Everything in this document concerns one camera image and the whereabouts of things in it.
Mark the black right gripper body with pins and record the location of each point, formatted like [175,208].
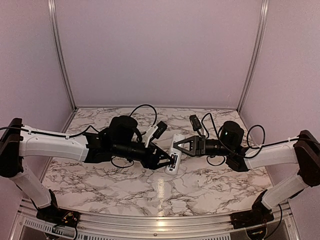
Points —
[201,149]

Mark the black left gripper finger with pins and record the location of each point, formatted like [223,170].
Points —
[157,165]
[159,152]

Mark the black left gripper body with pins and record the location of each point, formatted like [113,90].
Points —
[145,160]

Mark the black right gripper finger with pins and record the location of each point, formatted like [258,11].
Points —
[192,141]
[192,152]

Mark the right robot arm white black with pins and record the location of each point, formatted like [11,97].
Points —
[303,150]

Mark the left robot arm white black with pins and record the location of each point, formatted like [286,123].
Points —
[120,139]

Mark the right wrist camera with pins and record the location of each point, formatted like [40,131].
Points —
[197,126]

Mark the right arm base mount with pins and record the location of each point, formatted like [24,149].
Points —
[249,218]

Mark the front aluminium rail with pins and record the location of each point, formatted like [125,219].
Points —
[99,226]

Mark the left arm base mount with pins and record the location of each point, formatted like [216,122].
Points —
[59,216]

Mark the right aluminium frame post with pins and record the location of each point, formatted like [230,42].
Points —
[261,28]

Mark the aluminium frame post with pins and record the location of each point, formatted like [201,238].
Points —
[261,28]
[59,51]

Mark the left aluminium frame post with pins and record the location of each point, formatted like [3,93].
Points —
[59,51]

